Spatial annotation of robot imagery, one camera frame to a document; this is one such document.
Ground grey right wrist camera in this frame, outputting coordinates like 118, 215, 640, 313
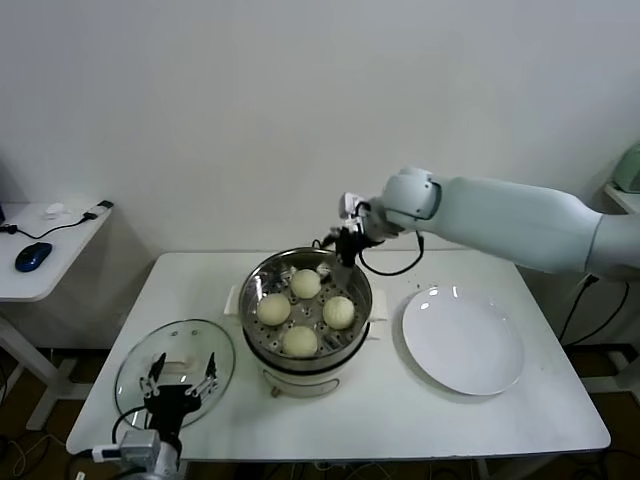
338, 192, 371, 219

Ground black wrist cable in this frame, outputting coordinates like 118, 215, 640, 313
357, 229, 426, 277
110, 404, 151, 451

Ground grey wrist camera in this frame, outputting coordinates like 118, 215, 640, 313
338, 192, 371, 219
91, 430, 162, 464

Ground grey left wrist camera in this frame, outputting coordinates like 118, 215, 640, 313
91, 430, 162, 464

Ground white side table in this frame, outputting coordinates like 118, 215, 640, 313
0, 202, 116, 431

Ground white steamed baozi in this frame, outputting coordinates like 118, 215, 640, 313
290, 268, 323, 300
282, 324, 319, 358
257, 293, 292, 327
322, 295, 356, 331

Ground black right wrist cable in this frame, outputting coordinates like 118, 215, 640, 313
357, 229, 426, 277

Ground black power cable with plug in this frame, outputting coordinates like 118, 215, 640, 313
558, 273, 631, 347

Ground stainless steel steamer basket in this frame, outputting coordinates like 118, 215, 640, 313
238, 248, 375, 364

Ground white round plate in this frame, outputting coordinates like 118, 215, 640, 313
402, 286, 527, 397

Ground glass lid with cream handle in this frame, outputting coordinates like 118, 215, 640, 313
114, 318, 237, 431

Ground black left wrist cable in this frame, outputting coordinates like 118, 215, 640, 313
110, 404, 151, 451

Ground pale green appliance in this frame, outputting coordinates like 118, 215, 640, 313
612, 142, 640, 195

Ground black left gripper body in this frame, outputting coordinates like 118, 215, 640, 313
143, 383, 204, 441

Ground black cable with adapter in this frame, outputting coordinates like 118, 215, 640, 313
0, 199, 115, 240

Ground blue computer mouse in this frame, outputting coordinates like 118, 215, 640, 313
14, 241, 54, 273

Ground white side desk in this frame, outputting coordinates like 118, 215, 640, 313
604, 183, 640, 216

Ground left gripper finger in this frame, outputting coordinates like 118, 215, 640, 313
138, 352, 167, 399
185, 351, 220, 399

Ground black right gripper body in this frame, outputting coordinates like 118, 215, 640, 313
333, 224, 371, 266

